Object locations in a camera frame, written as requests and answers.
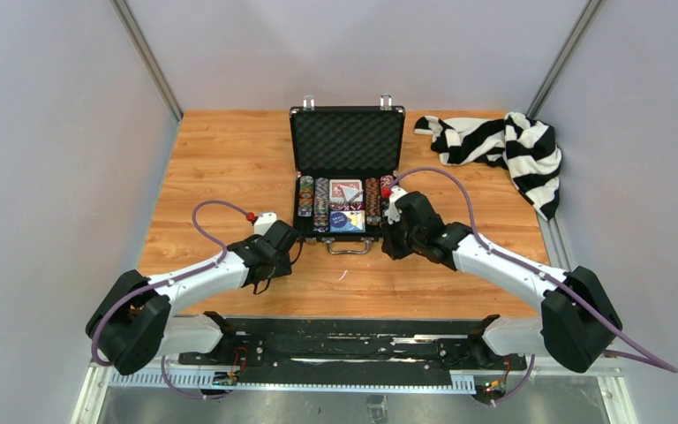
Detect blue backed playing cards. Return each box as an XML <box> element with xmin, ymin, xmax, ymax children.
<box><xmin>329</xmin><ymin>210</ymin><xmax>365</xmax><ymax>233</ymax></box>

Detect blue small blind button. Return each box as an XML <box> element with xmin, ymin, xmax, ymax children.
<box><xmin>329</xmin><ymin>211</ymin><xmax>349</xmax><ymax>231</ymax></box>

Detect black aluminium poker case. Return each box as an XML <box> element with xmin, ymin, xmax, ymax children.
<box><xmin>290</xmin><ymin>95</ymin><xmax>406</xmax><ymax>254</ymax></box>

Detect clear triangle marker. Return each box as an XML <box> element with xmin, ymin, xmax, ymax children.
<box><xmin>340</xmin><ymin>185</ymin><xmax>364</xmax><ymax>203</ymax></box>

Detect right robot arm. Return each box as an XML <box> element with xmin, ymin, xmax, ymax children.
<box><xmin>381</xmin><ymin>186</ymin><xmax>622</xmax><ymax>373</ymax></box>

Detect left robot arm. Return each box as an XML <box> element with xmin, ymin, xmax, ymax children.
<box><xmin>86</xmin><ymin>220</ymin><xmax>299</xmax><ymax>375</ymax></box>

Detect orange black chip column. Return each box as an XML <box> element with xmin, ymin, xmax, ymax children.
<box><xmin>365</xmin><ymin>178</ymin><xmax>381</xmax><ymax>225</ymax></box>

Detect mixed chip column far left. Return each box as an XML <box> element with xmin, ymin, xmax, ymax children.
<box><xmin>297</xmin><ymin>175</ymin><xmax>314</xmax><ymax>217</ymax></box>

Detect red dice in case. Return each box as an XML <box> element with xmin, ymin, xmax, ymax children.
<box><xmin>329</xmin><ymin>202</ymin><xmax>365</xmax><ymax>211</ymax></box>

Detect blue tan chip column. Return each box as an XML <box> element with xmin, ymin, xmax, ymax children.
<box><xmin>313</xmin><ymin>178</ymin><xmax>329</xmax><ymax>232</ymax></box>

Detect red backed card deck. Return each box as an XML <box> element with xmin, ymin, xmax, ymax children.
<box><xmin>329</xmin><ymin>178</ymin><xmax>364</xmax><ymax>203</ymax></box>

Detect black white striped cloth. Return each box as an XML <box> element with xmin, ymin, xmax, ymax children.
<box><xmin>414</xmin><ymin>111</ymin><xmax>562</xmax><ymax>221</ymax></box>

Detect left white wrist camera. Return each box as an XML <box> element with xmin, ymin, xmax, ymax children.
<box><xmin>253</xmin><ymin>211</ymin><xmax>277</xmax><ymax>236</ymax></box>

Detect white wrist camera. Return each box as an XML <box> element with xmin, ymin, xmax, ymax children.
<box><xmin>385</xmin><ymin>185</ymin><xmax>407</xmax><ymax>225</ymax></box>
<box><xmin>253</xmin><ymin>211</ymin><xmax>277</xmax><ymax>236</ymax></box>

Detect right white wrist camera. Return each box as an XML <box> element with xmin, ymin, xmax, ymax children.
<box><xmin>385</xmin><ymin>185</ymin><xmax>407</xmax><ymax>225</ymax></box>

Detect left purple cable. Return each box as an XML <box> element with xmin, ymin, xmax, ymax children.
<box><xmin>90</xmin><ymin>200</ymin><xmax>257</xmax><ymax>402</ymax></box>

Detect purple cable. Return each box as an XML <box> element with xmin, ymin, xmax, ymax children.
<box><xmin>90</xmin><ymin>200</ymin><xmax>257</xmax><ymax>402</ymax></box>
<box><xmin>380</xmin><ymin>166</ymin><xmax>678</xmax><ymax>405</ymax></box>

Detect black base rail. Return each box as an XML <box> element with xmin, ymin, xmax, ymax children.
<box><xmin>90</xmin><ymin>316</ymin><xmax>621</xmax><ymax>405</ymax></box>

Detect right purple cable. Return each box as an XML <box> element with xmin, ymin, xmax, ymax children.
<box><xmin>380</xmin><ymin>166</ymin><xmax>678</xmax><ymax>405</ymax></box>

